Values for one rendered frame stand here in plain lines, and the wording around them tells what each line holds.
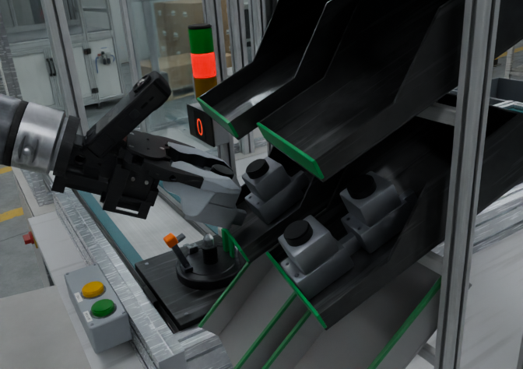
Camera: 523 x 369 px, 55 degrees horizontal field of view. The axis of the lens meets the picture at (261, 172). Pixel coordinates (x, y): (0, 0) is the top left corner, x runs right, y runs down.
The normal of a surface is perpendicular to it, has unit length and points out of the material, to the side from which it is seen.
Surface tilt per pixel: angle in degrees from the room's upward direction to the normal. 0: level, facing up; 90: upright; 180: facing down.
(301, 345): 90
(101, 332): 90
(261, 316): 45
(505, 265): 0
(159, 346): 0
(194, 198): 91
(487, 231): 90
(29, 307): 0
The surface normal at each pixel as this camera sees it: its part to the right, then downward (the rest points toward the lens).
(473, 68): -0.85, 0.25
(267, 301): -0.70, -0.51
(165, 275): -0.07, -0.92
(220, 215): 0.23, 0.43
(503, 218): 0.53, 0.29
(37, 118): 0.43, -0.51
